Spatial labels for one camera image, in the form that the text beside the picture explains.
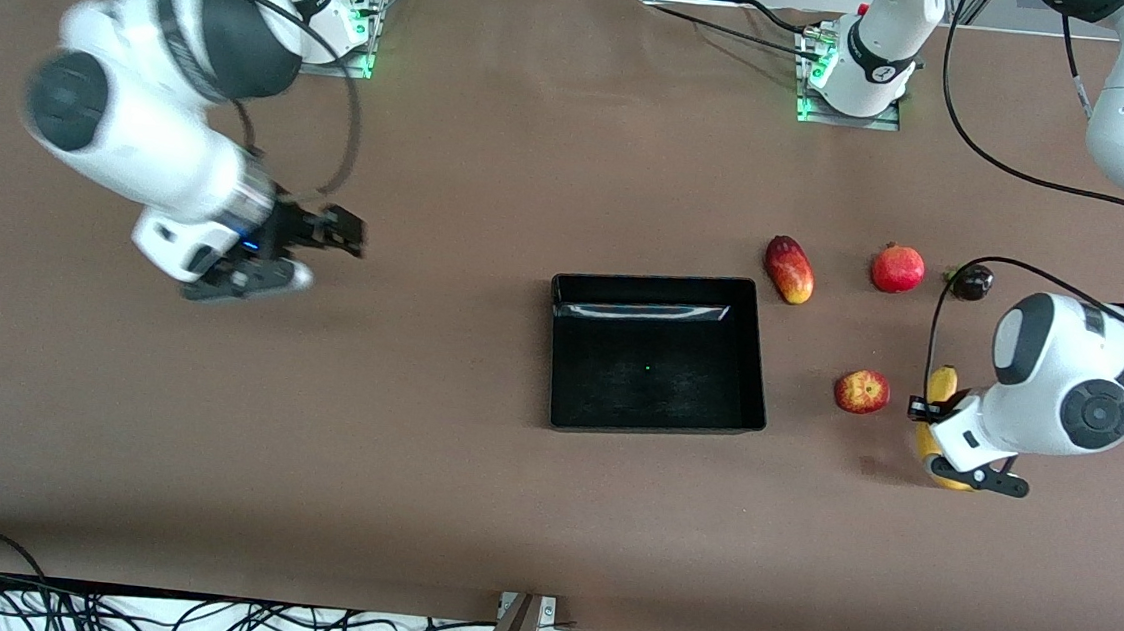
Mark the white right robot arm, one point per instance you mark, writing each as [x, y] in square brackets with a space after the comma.
[134, 141]

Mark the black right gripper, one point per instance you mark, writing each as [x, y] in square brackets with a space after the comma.
[294, 229]

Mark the red yellow mango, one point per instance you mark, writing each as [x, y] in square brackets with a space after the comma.
[789, 270]

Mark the red pomegranate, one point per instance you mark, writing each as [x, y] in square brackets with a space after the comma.
[899, 270]

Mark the red yellow apple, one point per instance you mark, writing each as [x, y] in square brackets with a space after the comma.
[862, 391]

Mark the black plastic box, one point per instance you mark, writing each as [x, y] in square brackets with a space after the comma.
[658, 373]

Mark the dark purple mangosteen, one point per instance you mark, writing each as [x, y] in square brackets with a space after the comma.
[974, 285]

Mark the yellow banana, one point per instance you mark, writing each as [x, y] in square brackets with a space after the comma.
[942, 384]

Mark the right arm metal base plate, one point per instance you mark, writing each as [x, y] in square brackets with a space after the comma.
[351, 66]

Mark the brown table cover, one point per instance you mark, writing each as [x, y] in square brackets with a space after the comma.
[407, 494]

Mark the silver pole bracket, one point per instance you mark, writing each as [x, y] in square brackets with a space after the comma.
[549, 610]

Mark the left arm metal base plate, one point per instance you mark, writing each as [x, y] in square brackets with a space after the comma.
[848, 120]

